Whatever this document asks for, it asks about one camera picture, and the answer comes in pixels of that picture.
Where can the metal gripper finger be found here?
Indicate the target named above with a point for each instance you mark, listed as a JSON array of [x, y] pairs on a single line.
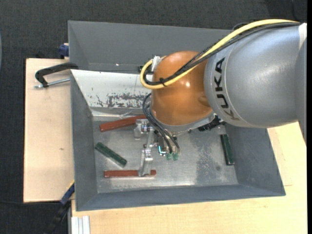
[[141, 128], [146, 162]]

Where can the red-brown flat block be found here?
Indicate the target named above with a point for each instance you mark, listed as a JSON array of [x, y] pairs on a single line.
[[122, 173], [117, 124]]

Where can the dark green flat block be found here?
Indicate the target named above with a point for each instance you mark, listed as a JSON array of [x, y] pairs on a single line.
[[228, 150], [111, 154]]

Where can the grey metal bin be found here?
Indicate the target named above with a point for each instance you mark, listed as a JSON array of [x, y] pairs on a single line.
[[117, 45]]

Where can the pale wood board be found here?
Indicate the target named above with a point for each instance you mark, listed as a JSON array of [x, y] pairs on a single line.
[[48, 130]]

